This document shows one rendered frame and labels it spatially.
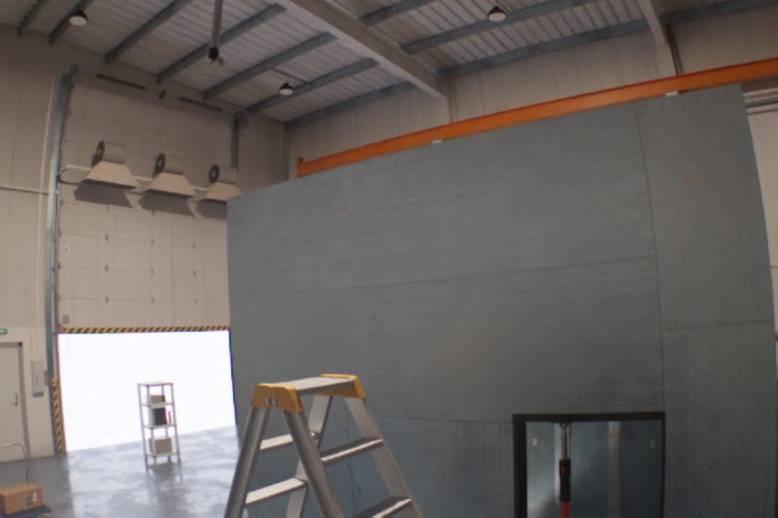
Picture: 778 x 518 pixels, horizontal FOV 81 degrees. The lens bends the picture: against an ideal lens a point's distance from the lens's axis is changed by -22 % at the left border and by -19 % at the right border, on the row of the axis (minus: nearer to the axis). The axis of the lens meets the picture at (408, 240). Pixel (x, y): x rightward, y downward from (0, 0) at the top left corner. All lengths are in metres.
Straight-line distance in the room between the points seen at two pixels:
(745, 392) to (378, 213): 1.63
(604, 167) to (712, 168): 0.40
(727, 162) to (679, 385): 0.76
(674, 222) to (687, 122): 0.35
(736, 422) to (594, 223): 0.86
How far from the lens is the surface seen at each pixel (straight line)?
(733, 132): 1.97
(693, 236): 1.92
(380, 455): 1.92
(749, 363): 1.92
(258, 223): 2.93
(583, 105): 10.82
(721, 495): 2.03
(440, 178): 2.25
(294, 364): 2.73
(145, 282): 12.00
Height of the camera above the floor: 2.52
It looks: 7 degrees up
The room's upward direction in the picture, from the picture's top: 3 degrees counter-clockwise
